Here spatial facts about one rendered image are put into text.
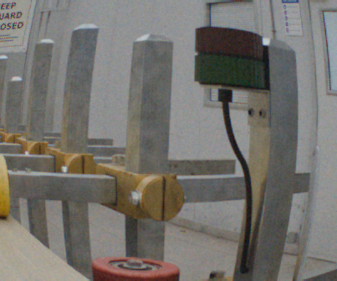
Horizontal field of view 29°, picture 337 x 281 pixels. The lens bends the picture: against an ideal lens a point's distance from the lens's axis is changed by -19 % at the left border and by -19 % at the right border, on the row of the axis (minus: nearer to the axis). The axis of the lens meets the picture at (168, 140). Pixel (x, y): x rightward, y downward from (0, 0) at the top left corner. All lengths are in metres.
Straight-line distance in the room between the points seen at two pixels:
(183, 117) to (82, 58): 5.37
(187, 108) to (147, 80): 5.53
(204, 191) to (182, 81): 5.55
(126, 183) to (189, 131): 5.49
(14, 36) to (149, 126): 2.33
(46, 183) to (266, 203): 0.31
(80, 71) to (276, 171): 0.51
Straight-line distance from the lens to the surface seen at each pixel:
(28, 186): 0.83
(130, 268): 0.62
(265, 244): 0.63
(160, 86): 0.84
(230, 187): 0.94
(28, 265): 0.59
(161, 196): 0.82
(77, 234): 1.08
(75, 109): 1.06
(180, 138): 6.47
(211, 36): 0.59
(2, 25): 3.11
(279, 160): 0.62
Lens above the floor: 1.05
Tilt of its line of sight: 3 degrees down
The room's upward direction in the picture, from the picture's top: 3 degrees clockwise
